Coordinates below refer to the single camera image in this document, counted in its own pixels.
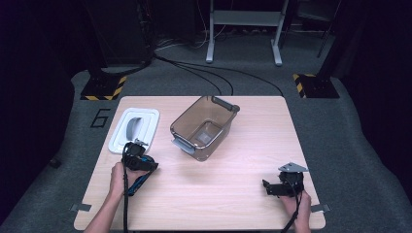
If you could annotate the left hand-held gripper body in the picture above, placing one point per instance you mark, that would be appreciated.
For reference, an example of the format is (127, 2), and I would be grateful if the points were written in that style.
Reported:
(132, 157)

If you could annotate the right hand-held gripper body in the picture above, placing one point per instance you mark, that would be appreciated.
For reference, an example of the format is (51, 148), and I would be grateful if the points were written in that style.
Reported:
(291, 181)

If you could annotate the blue toy car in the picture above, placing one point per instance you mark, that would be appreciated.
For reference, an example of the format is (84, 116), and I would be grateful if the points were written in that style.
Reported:
(137, 187)

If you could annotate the translucent brown storage container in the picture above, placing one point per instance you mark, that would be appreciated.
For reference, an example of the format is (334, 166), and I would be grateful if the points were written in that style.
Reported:
(223, 126)

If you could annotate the person's left hand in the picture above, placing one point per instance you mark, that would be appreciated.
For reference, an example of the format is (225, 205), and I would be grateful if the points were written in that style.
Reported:
(117, 181)

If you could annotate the person's right hand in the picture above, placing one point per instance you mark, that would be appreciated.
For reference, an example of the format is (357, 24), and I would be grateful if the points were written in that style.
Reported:
(304, 208)

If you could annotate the grey tape strip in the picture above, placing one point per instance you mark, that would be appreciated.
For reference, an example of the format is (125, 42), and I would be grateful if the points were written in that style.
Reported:
(321, 208)
(81, 207)

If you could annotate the black stand base striped edge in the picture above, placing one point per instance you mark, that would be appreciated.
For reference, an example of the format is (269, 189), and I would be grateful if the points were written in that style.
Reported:
(102, 87)
(319, 86)

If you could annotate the small black floor object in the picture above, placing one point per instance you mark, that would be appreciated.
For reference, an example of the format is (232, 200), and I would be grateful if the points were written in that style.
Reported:
(55, 162)

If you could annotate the dark cabinet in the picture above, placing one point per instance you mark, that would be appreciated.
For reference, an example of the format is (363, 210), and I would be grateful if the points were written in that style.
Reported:
(120, 29)

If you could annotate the white metal desk frame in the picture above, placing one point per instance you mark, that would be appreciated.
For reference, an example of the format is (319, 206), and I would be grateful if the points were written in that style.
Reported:
(246, 17)

